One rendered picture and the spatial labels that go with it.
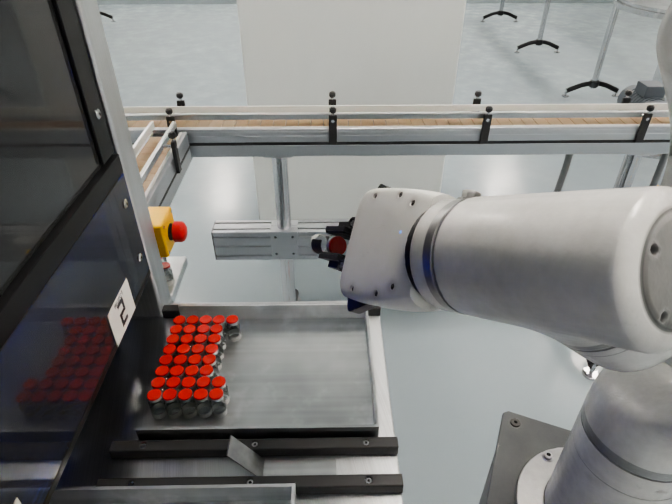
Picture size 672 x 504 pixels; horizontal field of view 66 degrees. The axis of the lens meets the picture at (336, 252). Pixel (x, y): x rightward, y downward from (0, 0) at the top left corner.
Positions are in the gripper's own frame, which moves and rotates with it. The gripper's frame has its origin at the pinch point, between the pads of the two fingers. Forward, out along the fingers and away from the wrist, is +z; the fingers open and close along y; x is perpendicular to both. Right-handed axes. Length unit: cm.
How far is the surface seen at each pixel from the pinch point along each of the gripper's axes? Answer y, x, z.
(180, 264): 6, 1, 65
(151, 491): 34.6, -5.7, 21.7
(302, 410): 22.9, 14.3, 24.2
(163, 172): -15, -4, 91
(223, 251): -1, 30, 133
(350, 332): 10.4, 24.7, 32.5
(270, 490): 30.9, 7.0, 14.5
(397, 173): -56, 101, 143
